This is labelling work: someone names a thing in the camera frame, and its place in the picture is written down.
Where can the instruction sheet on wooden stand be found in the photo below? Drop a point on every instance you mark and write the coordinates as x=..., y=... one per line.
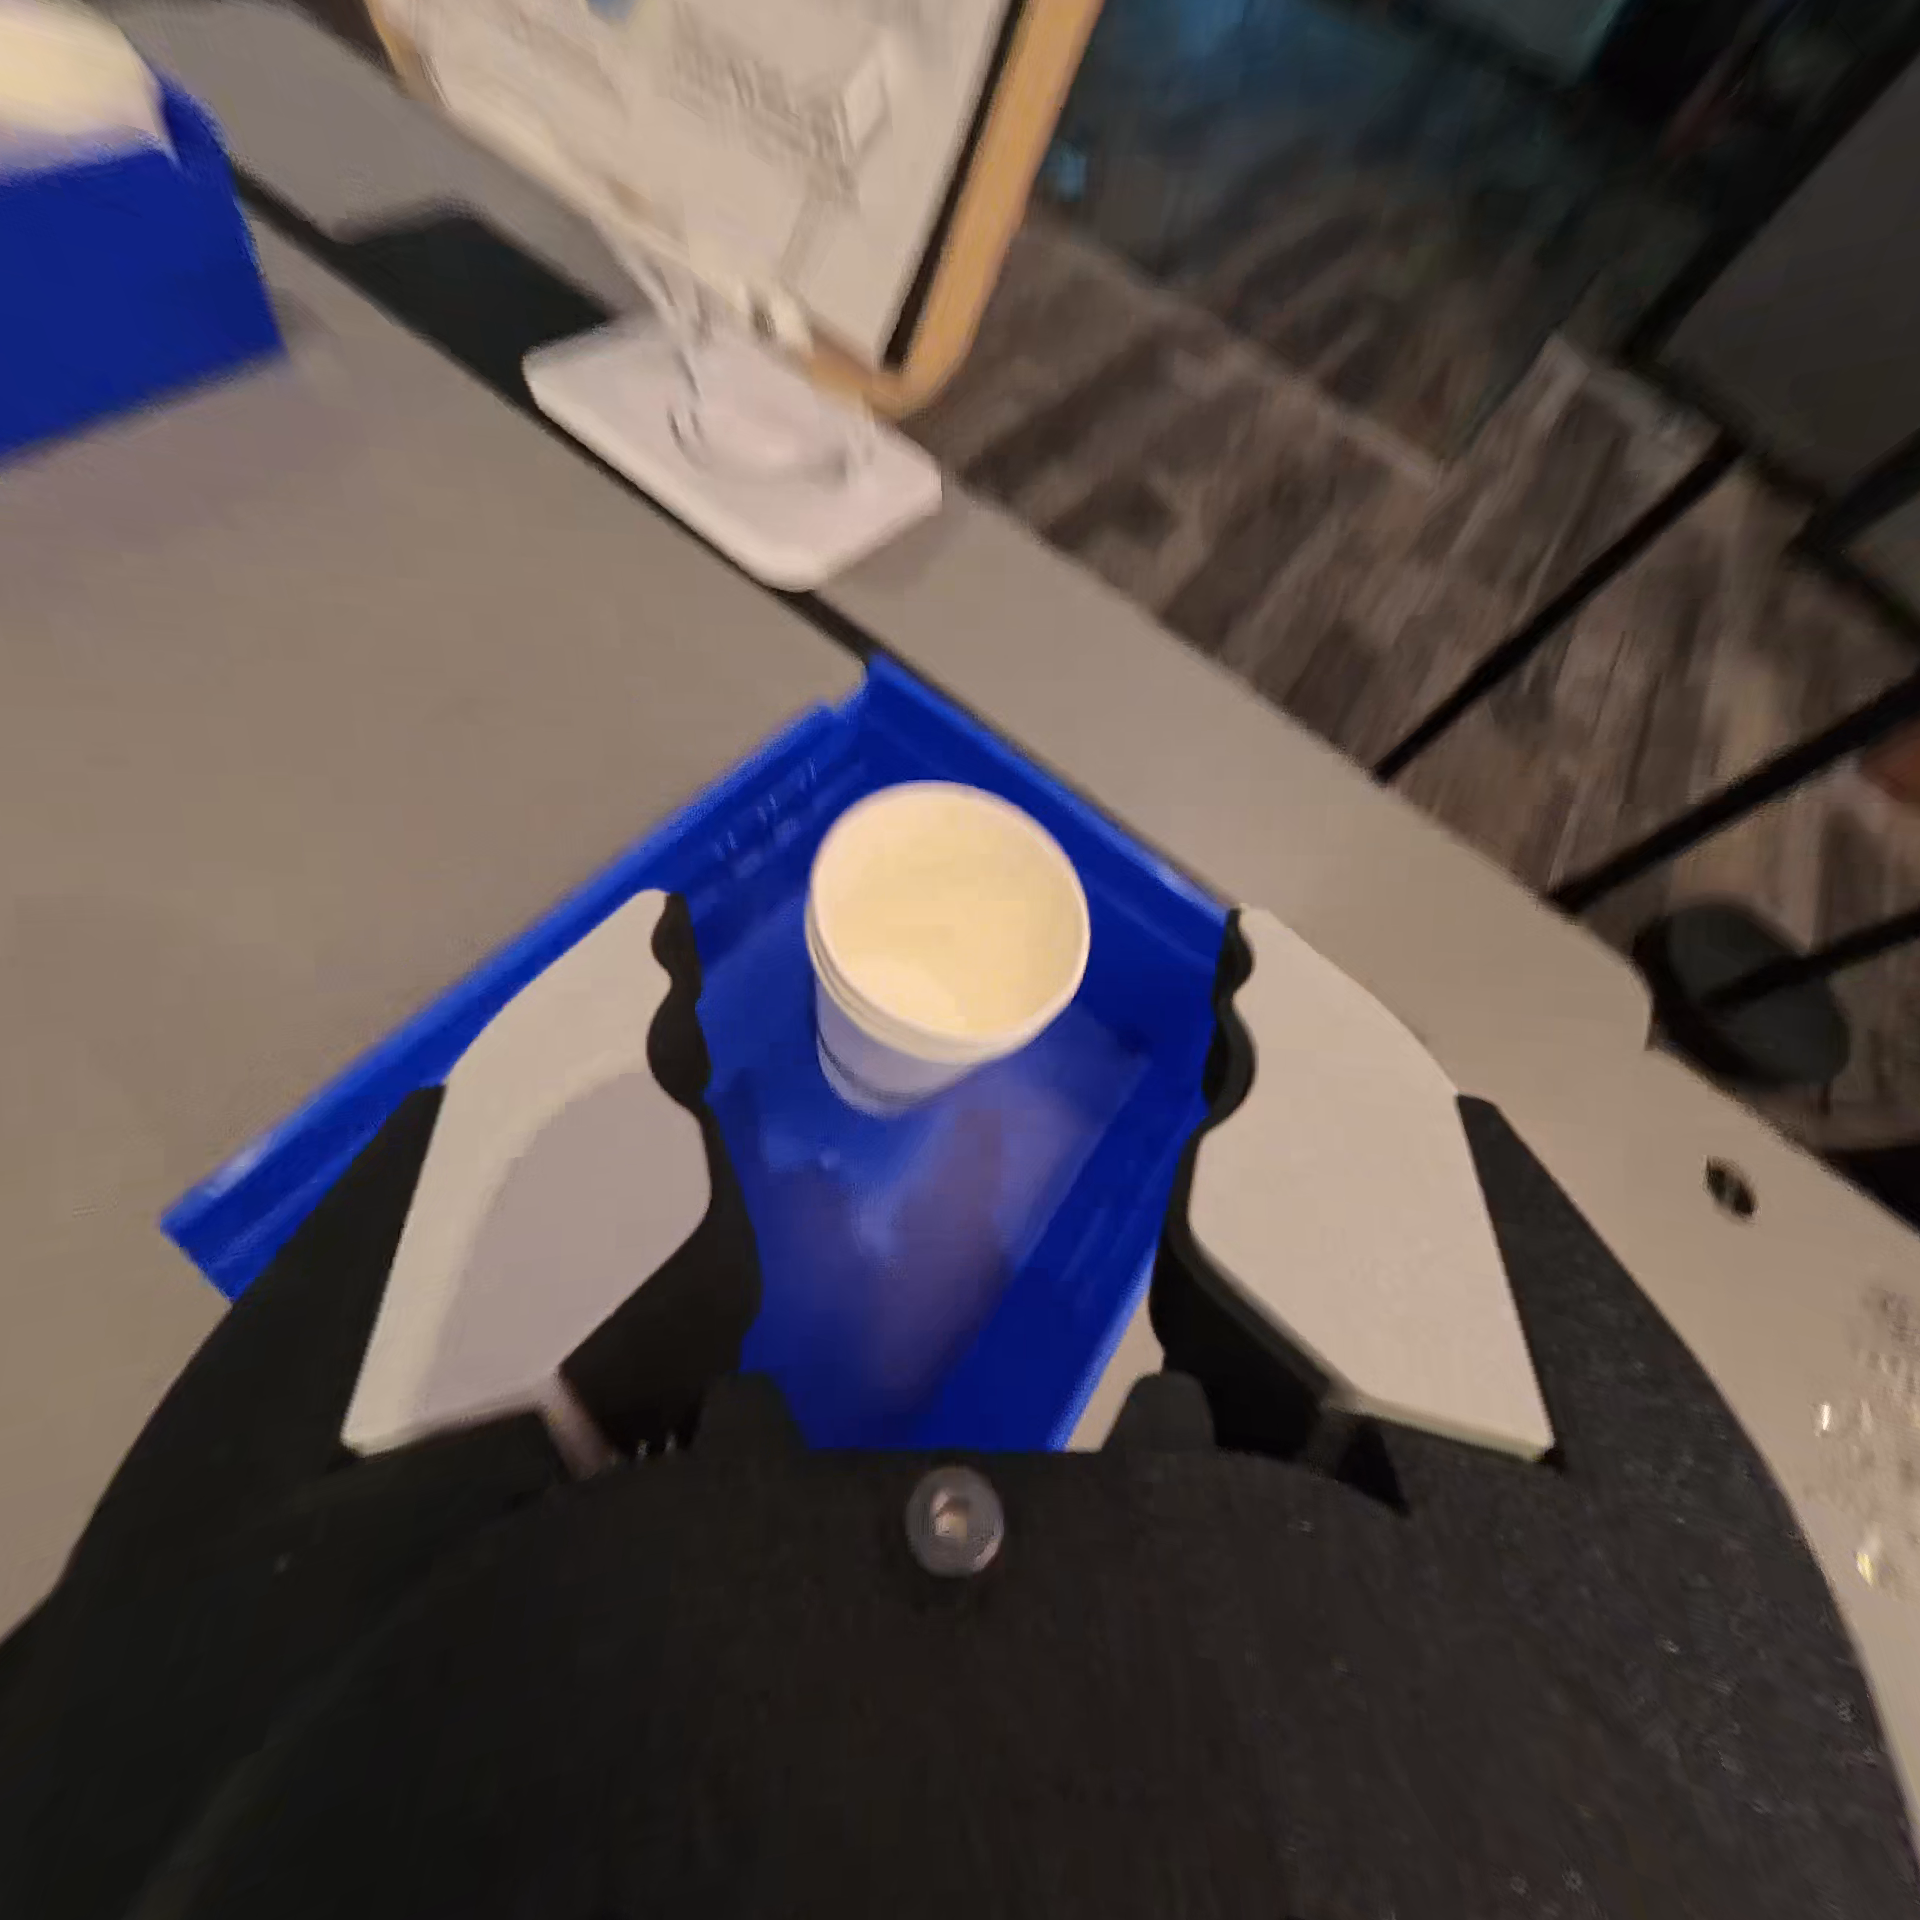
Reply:
x=1006, y=227

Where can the black round stand base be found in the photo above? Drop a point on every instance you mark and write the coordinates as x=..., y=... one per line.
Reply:
x=1740, y=990

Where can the black flat mat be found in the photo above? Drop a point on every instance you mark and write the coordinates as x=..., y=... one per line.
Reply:
x=452, y=286

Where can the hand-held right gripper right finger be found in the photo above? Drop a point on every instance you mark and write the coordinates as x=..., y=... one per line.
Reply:
x=1381, y=1247

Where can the round table grommet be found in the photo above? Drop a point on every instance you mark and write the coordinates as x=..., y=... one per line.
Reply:
x=1731, y=1187

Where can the blue plastic bin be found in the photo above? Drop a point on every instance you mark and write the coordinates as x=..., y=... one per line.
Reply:
x=901, y=1336
x=121, y=299

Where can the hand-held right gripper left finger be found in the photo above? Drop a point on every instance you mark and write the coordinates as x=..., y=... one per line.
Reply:
x=510, y=1231

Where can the clear crinkled plastic piece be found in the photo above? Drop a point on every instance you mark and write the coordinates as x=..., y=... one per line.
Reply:
x=1884, y=1411

